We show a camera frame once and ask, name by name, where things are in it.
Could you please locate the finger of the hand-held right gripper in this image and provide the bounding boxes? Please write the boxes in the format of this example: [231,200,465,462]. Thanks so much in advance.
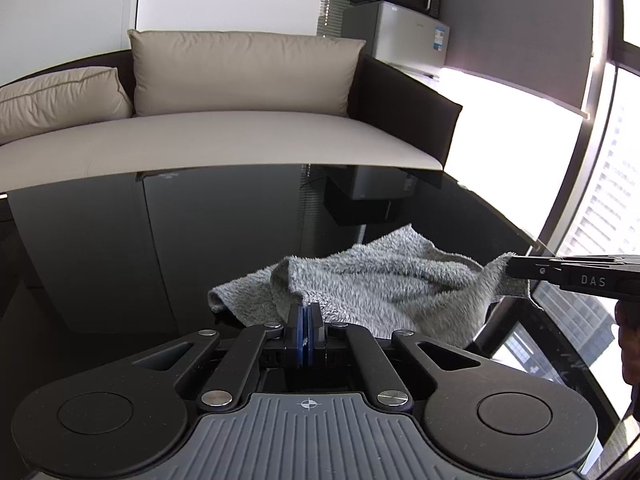
[504,253,564,289]

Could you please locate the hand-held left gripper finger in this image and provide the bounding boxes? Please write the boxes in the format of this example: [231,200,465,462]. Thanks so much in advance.
[131,305,305,411]
[306,305,483,413]

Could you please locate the light grey fluffy towel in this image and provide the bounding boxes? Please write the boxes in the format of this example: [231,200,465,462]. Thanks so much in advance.
[207,224,531,348]

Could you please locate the person's right hand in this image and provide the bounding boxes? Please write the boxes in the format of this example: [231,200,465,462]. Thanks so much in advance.
[615,301,640,391]

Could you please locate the dark brown sofa beige seat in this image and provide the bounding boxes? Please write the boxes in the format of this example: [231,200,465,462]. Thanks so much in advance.
[0,52,463,193]

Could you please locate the large beige cushion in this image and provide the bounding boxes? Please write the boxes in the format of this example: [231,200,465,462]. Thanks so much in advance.
[127,29,367,117]

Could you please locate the silver mini fridge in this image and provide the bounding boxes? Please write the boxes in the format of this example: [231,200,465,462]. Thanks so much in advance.
[342,1,451,78]

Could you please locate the small beige cushion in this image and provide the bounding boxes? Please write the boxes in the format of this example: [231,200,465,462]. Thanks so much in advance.
[0,66,135,143]

